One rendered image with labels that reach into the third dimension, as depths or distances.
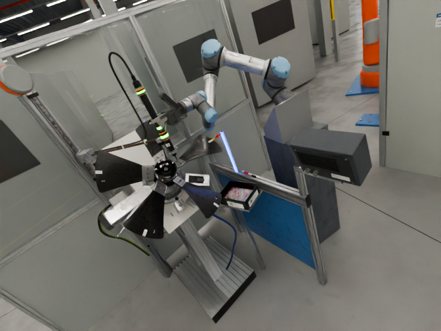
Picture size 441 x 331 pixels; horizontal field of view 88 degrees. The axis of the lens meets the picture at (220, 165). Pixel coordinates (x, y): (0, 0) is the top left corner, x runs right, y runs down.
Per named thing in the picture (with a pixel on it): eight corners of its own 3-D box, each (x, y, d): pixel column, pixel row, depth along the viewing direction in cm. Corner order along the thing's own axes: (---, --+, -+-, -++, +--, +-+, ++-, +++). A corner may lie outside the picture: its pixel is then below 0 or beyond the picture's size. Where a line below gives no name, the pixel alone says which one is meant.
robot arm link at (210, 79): (203, 67, 159) (199, 131, 145) (202, 55, 148) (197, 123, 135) (220, 67, 159) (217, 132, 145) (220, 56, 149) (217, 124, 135)
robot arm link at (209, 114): (219, 120, 135) (207, 108, 138) (219, 110, 125) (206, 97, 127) (209, 128, 134) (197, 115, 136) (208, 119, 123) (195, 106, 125)
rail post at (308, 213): (318, 282, 166) (300, 205, 127) (321, 278, 168) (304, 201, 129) (323, 286, 163) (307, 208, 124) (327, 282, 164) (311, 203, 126)
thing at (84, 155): (81, 165, 150) (73, 155, 146) (88, 159, 155) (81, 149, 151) (92, 163, 146) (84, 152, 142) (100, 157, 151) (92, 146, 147)
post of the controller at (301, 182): (300, 195, 123) (293, 166, 113) (302, 192, 124) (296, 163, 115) (304, 197, 121) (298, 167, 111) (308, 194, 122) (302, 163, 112)
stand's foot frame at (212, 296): (176, 274, 215) (172, 269, 211) (212, 240, 234) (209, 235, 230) (215, 324, 167) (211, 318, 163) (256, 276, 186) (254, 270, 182)
